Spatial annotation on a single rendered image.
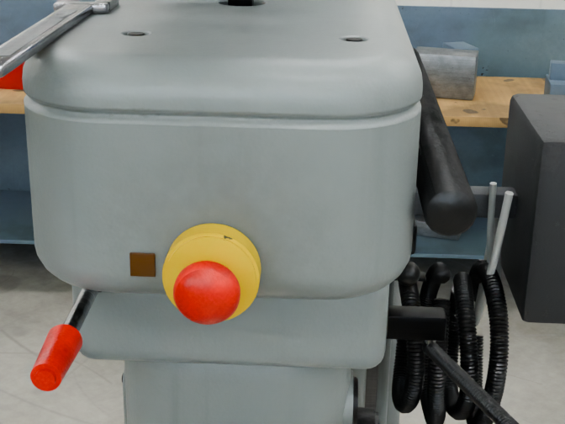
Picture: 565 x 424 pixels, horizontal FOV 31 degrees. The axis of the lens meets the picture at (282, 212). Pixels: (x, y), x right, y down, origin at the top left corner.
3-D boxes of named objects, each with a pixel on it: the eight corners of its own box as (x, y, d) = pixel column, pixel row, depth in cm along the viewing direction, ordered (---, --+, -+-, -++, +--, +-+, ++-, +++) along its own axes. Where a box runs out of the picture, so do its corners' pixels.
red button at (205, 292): (238, 332, 61) (239, 271, 59) (171, 330, 61) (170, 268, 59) (243, 308, 64) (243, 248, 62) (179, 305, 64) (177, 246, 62)
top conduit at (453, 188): (475, 239, 66) (480, 188, 65) (410, 236, 67) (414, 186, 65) (419, 76, 108) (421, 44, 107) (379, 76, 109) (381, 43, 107)
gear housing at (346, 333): (389, 378, 78) (397, 257, 74) (71, 366, 79) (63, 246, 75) (372, 218, 109) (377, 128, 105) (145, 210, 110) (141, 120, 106)
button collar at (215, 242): (258, 325, 64) (259, 235, 62) (162, 321, 64) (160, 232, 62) (261, 310, 66) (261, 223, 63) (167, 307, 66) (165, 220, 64)
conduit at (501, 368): (499, 468, 115) (518, 302, 108) (356, 463, 116) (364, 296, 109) (477, 384, 133) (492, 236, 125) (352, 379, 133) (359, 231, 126)
